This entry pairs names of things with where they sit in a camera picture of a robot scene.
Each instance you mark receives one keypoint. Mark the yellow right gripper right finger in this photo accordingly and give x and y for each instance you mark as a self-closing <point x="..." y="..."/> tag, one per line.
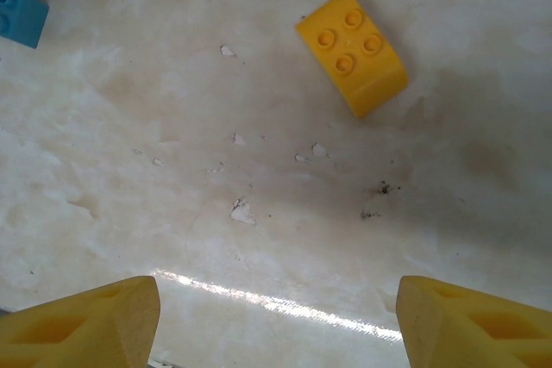
<point x="474" y="329"/>

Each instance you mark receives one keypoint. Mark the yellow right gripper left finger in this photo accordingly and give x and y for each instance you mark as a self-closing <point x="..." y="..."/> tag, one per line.
<point x="73" y="329"/>

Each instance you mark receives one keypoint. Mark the yellow curved lego brick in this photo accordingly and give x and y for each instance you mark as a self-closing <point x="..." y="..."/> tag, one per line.
<point x="353" y="53"/>

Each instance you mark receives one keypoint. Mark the blue lego brick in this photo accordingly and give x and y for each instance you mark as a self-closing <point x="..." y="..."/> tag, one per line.
<point x="21" y="19"/>

